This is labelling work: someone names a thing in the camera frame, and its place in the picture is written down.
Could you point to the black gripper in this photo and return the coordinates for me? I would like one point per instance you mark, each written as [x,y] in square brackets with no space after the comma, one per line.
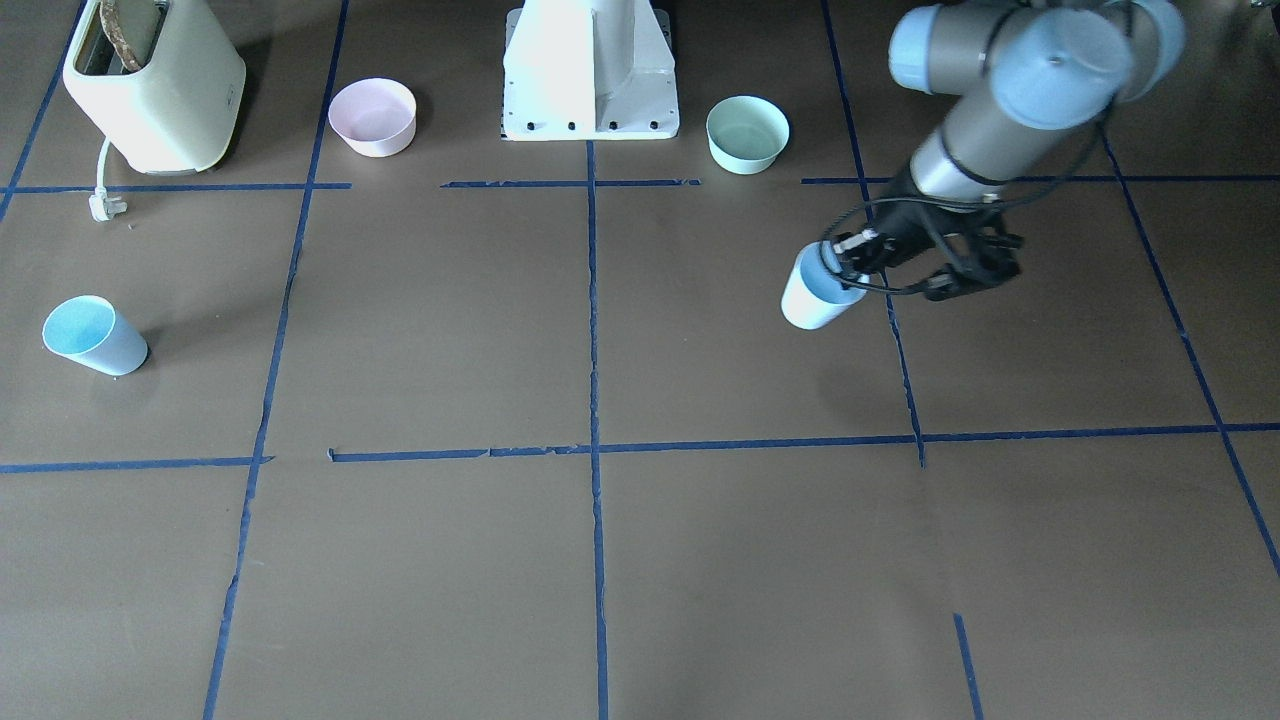
[905,227]

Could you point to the light blue cup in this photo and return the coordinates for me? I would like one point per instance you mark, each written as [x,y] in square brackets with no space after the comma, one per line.
[89,331]
[813,295]

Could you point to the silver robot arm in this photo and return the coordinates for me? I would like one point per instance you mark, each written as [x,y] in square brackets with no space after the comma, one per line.
[1025,77]

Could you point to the mint green bowl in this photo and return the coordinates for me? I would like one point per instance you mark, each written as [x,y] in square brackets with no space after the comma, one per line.
[745,134]

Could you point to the pink bowl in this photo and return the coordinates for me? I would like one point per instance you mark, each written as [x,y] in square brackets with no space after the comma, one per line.
[376,117]

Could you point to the cream white toaster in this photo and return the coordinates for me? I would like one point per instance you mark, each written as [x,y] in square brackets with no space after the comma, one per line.
[177,115]

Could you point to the slice of brown bread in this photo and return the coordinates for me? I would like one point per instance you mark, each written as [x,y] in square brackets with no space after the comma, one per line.
[132,28]

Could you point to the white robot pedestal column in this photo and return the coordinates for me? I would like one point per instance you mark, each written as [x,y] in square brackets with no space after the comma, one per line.
[589,71]

